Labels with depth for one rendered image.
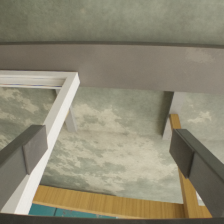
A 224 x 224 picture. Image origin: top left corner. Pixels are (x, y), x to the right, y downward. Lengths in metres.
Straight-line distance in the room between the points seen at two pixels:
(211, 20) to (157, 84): 0.37
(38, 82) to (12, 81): 0.17
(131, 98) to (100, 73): 0.26
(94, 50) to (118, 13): 0.19
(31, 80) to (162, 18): 0.74
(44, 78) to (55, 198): 0.60
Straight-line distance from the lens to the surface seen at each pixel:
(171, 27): 0.86
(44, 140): 0.17
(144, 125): 1.17
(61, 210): 2.22
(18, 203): 0.59
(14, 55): 1.06
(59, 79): 0.93
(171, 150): 0.17
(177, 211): 0.77
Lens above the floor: 0.83
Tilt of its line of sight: 48 degrees down
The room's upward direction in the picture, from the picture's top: 168 degrees counter-clockwise
